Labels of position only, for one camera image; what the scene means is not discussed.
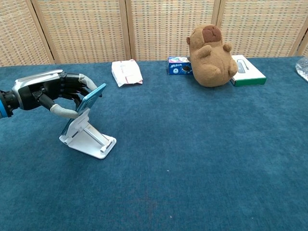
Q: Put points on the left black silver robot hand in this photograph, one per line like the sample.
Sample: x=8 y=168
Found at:
x=36 y=89

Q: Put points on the black smartphone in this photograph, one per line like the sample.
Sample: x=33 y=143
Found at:
x=92 y=96

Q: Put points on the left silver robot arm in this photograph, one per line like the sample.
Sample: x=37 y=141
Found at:
x=6 y=103

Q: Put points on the white folding phone stand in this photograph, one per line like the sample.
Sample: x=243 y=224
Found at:
x=89 y=142

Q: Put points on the woven rattan folding screen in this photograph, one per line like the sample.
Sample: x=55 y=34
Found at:
x=84 y=29

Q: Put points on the white tissue pack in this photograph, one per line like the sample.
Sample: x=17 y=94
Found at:
x=126 y=72

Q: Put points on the blue cookie box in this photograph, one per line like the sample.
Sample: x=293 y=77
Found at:
x=176 y=67

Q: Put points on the blue felt table cover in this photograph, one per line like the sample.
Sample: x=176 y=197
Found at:
x=180 y=144

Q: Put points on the brown capybara plush toy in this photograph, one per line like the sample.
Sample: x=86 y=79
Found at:
x=211 y=65

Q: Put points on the white green product box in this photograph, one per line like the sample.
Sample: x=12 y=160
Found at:
x=250 y=72

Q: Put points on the clear plastic water bottle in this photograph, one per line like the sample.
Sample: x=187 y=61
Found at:
x=302 y=68

